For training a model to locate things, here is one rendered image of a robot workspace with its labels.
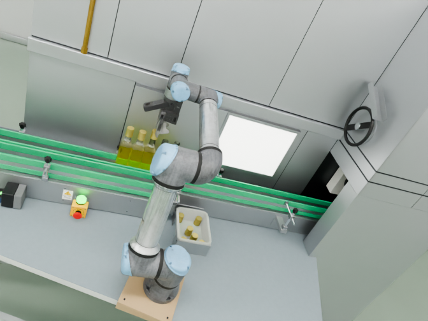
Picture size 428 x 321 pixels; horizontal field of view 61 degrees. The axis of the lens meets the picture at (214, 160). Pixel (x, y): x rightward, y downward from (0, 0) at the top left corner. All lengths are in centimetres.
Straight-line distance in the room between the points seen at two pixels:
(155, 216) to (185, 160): 24
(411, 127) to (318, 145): 55
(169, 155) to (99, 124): 80
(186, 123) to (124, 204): 51
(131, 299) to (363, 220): 125
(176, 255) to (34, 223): 68
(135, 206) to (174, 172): 67
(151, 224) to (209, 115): 47
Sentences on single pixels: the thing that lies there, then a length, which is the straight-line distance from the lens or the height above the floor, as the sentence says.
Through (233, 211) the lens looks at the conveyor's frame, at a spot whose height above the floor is 83.
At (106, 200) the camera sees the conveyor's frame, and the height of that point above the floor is 83.
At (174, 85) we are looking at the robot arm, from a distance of 147.
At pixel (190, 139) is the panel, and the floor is 111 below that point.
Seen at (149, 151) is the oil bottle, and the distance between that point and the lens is 177.
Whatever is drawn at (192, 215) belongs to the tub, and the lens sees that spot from 192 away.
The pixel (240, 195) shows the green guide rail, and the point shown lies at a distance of 198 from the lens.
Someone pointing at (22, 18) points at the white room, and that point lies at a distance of 504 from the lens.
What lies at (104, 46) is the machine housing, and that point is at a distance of 173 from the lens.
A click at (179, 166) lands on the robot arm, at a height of 140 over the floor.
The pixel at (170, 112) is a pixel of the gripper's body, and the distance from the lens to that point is 165.
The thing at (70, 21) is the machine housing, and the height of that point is 151.
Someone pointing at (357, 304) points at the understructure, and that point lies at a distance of 281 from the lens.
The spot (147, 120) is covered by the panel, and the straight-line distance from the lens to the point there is 184.
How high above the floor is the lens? 209
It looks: 33 degrees down
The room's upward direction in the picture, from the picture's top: 25 degrees clockwise
